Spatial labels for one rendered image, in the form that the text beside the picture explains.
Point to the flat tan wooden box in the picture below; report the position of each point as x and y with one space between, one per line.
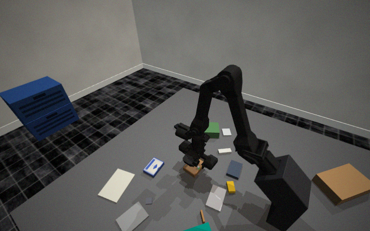
342 184

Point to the wooden ball-in-hole puzzle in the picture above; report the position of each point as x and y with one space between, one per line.
193 171

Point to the green box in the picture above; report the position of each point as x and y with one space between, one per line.
213 130

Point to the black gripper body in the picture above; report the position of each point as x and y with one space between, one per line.
209 160

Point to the yellow rectangular block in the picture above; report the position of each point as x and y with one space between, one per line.
230 187

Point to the white flat square block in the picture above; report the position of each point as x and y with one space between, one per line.
226 132

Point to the white rectangular block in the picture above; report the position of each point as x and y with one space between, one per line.
224 151

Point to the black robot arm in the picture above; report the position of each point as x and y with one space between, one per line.
247 145

